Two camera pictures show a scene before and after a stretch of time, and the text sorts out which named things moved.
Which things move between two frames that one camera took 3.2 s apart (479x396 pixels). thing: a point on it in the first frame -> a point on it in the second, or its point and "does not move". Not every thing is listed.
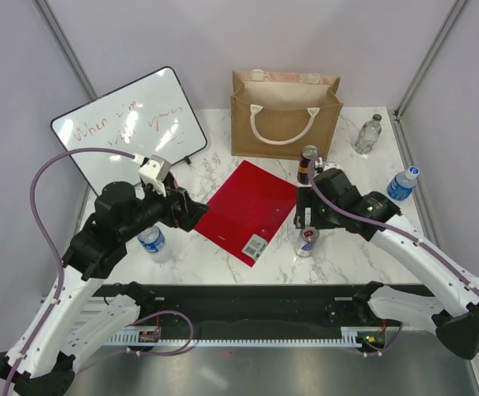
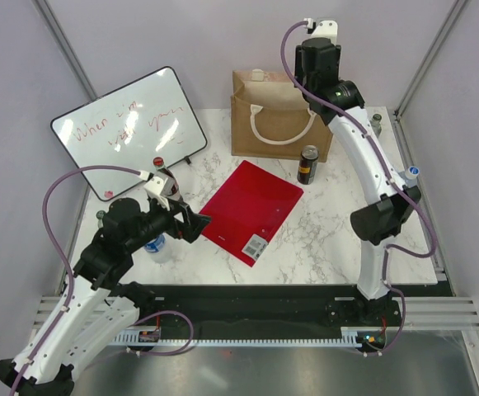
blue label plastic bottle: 152,239 does not move
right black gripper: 305,199 -> 298,75
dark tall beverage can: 308,153 does not move
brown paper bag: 276,114 does not move
